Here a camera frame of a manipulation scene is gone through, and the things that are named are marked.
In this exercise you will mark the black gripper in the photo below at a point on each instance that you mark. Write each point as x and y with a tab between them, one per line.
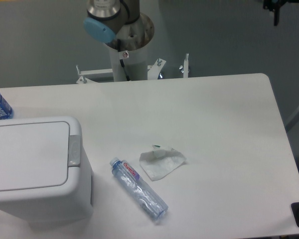
274	5

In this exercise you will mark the white plastic trash can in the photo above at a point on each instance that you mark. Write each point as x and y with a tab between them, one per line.
69	201

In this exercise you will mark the white trash can lid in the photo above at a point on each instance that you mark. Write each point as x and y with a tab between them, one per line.
33	155

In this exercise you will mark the crumpled white paper wrapper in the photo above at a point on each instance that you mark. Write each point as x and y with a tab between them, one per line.
161	161

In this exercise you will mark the clear empty plastic bottle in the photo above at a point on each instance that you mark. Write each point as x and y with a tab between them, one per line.
153	205

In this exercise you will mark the grey lid push button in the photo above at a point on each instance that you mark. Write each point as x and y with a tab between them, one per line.
74	151

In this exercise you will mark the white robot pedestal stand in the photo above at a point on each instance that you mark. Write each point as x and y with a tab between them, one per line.
128	63

